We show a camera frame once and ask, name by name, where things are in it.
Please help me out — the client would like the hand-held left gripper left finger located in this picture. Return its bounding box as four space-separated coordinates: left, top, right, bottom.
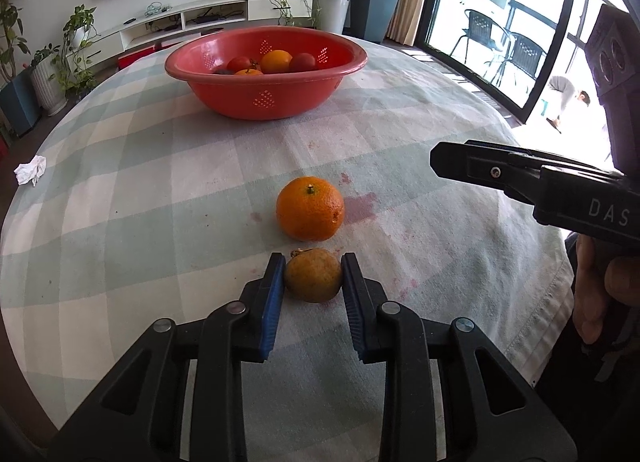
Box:
60 252 286 462

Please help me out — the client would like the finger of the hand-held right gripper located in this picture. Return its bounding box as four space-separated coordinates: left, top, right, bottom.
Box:
430 140 545 203

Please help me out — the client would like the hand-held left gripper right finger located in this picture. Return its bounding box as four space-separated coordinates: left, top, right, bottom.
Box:
341 252 576 462

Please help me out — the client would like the yellow-brown round fruit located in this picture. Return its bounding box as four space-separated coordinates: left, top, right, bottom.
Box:
284 248 344 303

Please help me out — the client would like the red plastic basin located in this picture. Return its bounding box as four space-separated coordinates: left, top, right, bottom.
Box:
164 26 369 121

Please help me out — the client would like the smooth orange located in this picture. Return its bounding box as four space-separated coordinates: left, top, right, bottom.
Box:
259 50 293 74

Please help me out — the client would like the red tomato with green calyx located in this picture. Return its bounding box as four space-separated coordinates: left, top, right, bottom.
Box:
226 56 261 73

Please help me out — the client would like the person's right hand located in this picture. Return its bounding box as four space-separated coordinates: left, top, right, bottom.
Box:
572 234 640 345

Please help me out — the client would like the black mesh patio chair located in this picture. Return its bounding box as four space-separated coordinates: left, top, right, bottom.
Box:
492 32 548 92
450 9 511 62

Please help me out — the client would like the green white checkered tablecloth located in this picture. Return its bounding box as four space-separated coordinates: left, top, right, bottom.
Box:
0 30 576 462

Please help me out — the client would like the black framed glass door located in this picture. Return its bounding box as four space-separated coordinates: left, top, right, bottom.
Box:
417 0 608 125

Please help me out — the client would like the person's dark clothed body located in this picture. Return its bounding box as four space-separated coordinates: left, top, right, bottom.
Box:
535 232 640 462

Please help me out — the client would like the white television cabinet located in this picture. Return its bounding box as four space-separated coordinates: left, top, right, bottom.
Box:
87 0 318 67

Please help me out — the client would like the crumpled white tissue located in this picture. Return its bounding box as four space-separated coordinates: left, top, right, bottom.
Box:
13 156 47 187

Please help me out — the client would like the red low box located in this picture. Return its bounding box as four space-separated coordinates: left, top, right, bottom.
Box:
117 39 188 68

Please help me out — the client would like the plant in white ribbed pot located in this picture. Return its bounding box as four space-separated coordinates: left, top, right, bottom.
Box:
27 44 68 117

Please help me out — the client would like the tall tree plant blue pot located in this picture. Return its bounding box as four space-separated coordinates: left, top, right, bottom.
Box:
0 0 41 137

